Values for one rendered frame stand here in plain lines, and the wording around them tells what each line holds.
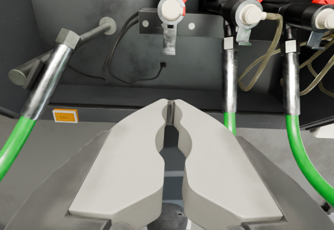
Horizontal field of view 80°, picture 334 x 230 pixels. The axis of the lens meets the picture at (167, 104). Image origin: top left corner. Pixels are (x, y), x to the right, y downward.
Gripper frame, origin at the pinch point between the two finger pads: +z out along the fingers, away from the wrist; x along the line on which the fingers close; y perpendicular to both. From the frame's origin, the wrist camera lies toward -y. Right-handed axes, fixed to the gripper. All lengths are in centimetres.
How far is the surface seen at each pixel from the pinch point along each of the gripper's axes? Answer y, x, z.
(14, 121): 90, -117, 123
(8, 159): 7.8, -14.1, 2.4
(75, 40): -1.3, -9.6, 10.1
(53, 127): 95, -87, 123
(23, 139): 6.8, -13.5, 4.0
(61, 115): 19.1, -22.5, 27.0
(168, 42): -1.2, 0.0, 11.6
